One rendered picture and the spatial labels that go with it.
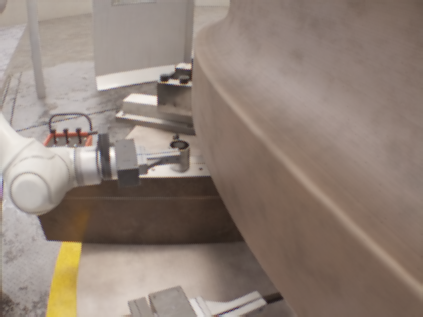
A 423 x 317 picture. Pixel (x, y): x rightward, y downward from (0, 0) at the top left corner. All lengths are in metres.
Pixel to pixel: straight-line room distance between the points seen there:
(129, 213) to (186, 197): 0.25
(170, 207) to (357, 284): 0.96
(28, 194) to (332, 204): 0.47
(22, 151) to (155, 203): 0.79
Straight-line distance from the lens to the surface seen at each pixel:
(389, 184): 0.49
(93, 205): 1.32
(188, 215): 1.32
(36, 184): 0.54
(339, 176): 0.51
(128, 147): 0.76
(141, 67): 4.27
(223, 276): 1.34
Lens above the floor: 1.39
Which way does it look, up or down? 33 degrees down
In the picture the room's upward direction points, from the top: 4 degrees clockwise
